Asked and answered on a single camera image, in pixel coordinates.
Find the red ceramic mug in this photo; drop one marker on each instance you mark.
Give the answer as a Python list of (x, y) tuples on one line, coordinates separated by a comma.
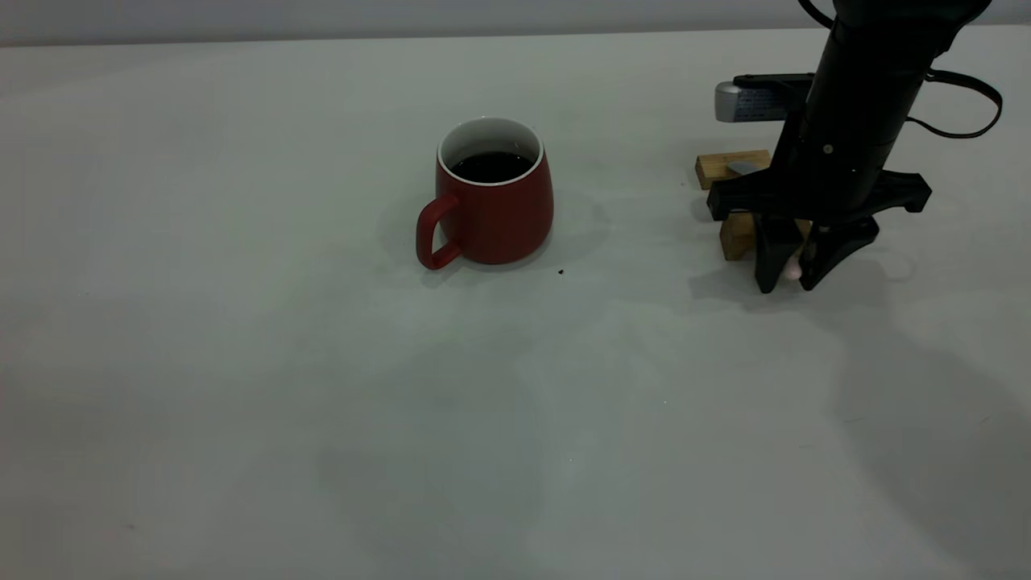
[(499, 221)]

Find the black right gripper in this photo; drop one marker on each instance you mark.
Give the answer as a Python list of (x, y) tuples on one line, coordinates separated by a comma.
[(830, 185)]

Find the flat wooden block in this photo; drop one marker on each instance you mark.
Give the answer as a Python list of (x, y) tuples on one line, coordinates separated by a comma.
[(713, 169)]

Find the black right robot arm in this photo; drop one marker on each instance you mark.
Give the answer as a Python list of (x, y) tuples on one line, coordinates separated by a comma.
[(878, 64)]

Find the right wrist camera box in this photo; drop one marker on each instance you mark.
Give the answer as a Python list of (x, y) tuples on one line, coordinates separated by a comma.
[(757, 101)]

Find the dark coffee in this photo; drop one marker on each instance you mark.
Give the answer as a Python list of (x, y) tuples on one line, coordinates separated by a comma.
[(491, 167)]

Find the notched wooden block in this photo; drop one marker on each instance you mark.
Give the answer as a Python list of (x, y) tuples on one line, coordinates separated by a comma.
[(737, 238)]

